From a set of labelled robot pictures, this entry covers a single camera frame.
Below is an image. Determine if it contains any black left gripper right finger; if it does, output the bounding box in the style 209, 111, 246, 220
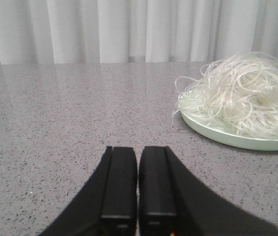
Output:
139, 146, 278, 236

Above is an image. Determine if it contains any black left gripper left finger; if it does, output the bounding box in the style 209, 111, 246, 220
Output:
41, 147, 137, 236

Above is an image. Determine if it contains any translucent white vermicelli bundle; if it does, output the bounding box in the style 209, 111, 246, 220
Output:
174, 52, 278, 140

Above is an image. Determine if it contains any light green round plate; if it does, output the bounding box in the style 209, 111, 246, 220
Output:
181, 112, 278, 151

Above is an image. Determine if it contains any white pleated curtain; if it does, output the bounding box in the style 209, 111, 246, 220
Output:
0, 0, 278, 64

